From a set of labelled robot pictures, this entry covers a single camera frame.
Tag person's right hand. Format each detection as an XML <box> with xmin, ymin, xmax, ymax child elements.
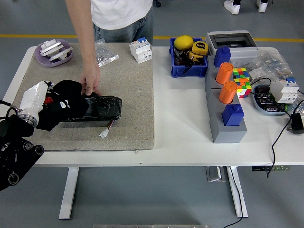
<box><xmin>79</xmin><ymin>63</ymin><xmax>102</xmax><ymax>96</ymax></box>

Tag black glossy panel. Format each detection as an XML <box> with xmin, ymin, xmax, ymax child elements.
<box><xmin>59</xmin><ymin>92</ymin><xmax>123</xmax><ymax>123</ymax></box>

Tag black rag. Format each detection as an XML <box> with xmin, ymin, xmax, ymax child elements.
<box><xmin>35</xmin><ymin>80</ymin><xmax>90</xmax><ymax>132</ymax></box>

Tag desk height control panel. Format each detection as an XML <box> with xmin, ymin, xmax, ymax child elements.
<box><xmin>251</xmin><ymin>165</ymin><xmax>291</xmax><ymax>171</ymax></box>

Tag clear bag of screws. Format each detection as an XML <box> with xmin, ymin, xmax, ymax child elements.
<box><xmin>94</xmin><ymin>38</ymin><xmax>120</xmax><ymax>67</ymax></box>

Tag white plastic part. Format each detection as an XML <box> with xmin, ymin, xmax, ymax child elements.
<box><xmin>48</xmin><ymin>47</ymin><xmax>74</xmax><ymax>62</ymax></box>
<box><xmin>39</xmin><ymin>39</ymin><xmax>64</xmax><ymax>57</ymax></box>

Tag grey-brown mat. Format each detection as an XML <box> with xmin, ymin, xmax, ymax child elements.
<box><xmin>11</xmin><ymin>42</ymin><xmax>156</xmax><ymax>152</ymax></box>

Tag purple dish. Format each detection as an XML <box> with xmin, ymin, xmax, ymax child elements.
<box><xmin>34</xmin><ymin>39</ymin><xmax>74</xmax><ymax>68</ymax></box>

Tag white circuit breaker blue switches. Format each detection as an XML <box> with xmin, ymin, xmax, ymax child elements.
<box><xmin>269</xmin><ymin>76</ymin><xmax>300</xmax><ymax>104</ymax></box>
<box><xmin>129</xmin><ymin>37</ymin><xmax>153</xmax><ymax>64</ymax></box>

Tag person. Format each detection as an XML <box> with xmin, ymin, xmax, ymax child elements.
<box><xmin>90</xmin><ymin>0</ymin><xmax>154</xmax><ymax>45</ymax></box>

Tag dark brown tool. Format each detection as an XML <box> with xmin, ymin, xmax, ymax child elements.
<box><xmin>174</xmin><ymin>47</ymin><xmax>190</xmax><ymax>66</ymax></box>

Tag yellow lemon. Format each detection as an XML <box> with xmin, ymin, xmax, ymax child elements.
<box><xmin>174</xmin><ymin>35</ymin><xmax>194</xmax><ymax>50</ymax></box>

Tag blue plastic bin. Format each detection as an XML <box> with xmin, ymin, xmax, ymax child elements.
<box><xmin>169</xmin><ymin>37</ymin><xmax>209</xmax><ymax>78</ymax></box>

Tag yellow black tape measure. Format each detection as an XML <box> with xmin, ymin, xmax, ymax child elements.
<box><xmin>186</xmin><ymin>50</ymin><xmax>205</xmax><ymax>64</ymax></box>

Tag white table leg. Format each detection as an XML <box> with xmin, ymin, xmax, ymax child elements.
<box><xmin>58</xmin><ymin>166</ymin><xmax>80</xmax><ymax>219</ymax></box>
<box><xmin>226</xmin><ymin>165</ymin><xmax>249</xmax><ymax>219</ymax></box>

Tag blue block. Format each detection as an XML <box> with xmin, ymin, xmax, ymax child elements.
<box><xmin>213</xmin><ymin>46</ymin><xmax>232</xmax><ymax>68</ymax></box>
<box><xmin>222</xmin><ymin>104</ymin><xmax>245</xmax><ymax>127</ymax></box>

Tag orange cylinder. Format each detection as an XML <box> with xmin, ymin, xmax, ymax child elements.
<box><xmin>215</xmin><ymin>62</ymin><xmax>235</xmax><ymax>85</ymax></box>
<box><xmin>218</xmin><ymin>80</ymin><xmax>238</xmax><ymax>105</ymax></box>

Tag grey block holder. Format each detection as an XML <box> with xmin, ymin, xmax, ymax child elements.
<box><xmin>204</xmin><ymin>64</ymin><xmax>248</xmax><ymax>144</ymax></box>

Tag colourful puzzle cube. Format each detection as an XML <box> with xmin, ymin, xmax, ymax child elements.
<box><xmin>234</xmin><ymin>78</ymin><xmax>252</xmax><ymax>99</ymax></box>
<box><xmin>232</xmin><ymin>67</ymin><xmax>251</xmax><ymax>83</ymax></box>

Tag white sneaker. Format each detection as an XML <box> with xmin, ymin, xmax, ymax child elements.
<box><xmin>223</xmin><ymin>0</ymin><xmax>241</xmax><ymax>15</ymax></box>
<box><xmin>256</xmin><ymin>0</ymin><xmax>271</xmax><ymax>13</ymax></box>

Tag metal plate under table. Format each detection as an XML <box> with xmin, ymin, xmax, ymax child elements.
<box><xmin>205</xmin><ymin>165</ymin><xmax>226</xmax><ymax>183</ymax></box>

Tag light blue dish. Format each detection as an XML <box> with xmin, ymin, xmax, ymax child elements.
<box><xmin>252</xmin><ymin>84</ymin><xmax>295</xmax><ymax>116</ymax></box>

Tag black electronic modules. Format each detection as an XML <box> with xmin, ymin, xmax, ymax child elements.
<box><xmin>255</xmin><ymin>86</ymin><xmax>285</xmax><ymax>112</ymax></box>

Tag clear bags of parts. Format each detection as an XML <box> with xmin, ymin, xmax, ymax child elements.
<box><xmin>239</xmin><ymin>48</ymin><xmax>293</xmax><ymax>83</ymax></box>

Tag black power adapter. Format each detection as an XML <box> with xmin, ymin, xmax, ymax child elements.
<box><xmin>286</xmin><ymin>113</ymin><xmax>304</xmax><ymax>135</ymax></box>

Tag panel wire with white connector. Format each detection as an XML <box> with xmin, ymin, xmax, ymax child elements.
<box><xmin>99</xmin><ymin>120</ymin><xmax>116</xmax><ymax>138</ymax></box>

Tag grey electrical enclosure box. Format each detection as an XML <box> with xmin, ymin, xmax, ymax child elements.
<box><xmin>205</xmin><ymin>30</ymin><xmax>259</xmax><ymax>67</ymax></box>

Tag black floor cable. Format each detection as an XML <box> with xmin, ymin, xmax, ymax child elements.
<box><xmin>223</xmin><ymin>166</ymin><xmax>243</xmax><ymax>228</ymax></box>

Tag black adapter cable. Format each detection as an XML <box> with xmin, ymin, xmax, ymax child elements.
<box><xmin>266</xmin><ymin>104</ymin><xmax>293</xmax><ymax>179</ymax></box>

